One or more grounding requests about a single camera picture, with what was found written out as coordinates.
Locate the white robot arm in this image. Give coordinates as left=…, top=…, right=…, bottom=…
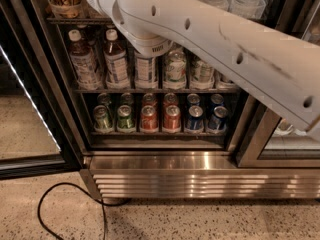
left=86, top=0, right=320, bottom=141

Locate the front left white green can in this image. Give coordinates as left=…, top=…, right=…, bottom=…
left=163, top=50, right=187, bottom=89

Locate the white green can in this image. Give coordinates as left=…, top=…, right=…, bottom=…
left=190, top=56, right=214, bottom=90
left=163, top=50, right=187, bottom=89

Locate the front right white green can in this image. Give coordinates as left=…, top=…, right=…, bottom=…
left=190, top=56, right=214, bottom=90

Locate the front left red can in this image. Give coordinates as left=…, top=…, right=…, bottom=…
left=140, top=105, right=158, bottom=132

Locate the red can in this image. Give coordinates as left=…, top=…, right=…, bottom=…
left=140, top=105, right=158, bottom=132
left=163, top=105, right=181, bottom=133

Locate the open glass fridge door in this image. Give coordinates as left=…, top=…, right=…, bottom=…
left=0, top=0, right=81, bottom=180

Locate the stainless steel fridge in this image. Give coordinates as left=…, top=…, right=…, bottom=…
left=31, top=0, right=320, bottom=200

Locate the front right red can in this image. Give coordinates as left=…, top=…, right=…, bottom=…
left=163, top=105, right=181, bottom=133

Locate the front left blue can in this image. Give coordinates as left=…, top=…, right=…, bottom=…
left=185, top=105, right=204, bottom=132

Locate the blue can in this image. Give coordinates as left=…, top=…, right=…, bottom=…
left=207, top=106, right=229, bottom=133
left=185, top=105, right=204, bottom=132

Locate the front right blue can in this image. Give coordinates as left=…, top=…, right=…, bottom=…
left=207, top=106, right=229, bottom=133

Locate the right glass fridge door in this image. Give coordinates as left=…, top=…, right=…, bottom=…
left=236, top=104, right=320, bottom=168

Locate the left tea bottle white cap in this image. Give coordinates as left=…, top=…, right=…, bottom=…
left=68, top=29, right=103, bottom=91

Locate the tea bottle white cap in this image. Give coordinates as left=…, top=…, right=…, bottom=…
left=68, top=29, right=103, bottom=91
left=103, top=29, right=130, bottom=89
left=134, top=50, right=158, bottom=89

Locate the middle tea bottle white cap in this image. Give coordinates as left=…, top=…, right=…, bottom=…
left=103, top=29, right=130, bottom=89

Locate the right tea bottle white cap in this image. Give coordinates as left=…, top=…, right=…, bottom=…
left=134, top=50, right=158, bottom=89

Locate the right clear water bottle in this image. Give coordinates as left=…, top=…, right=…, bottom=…
left=229, top=0, right=266, bottom=19

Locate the black power cable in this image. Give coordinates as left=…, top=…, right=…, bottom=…
left=37, top=181, right=132, bottom=240

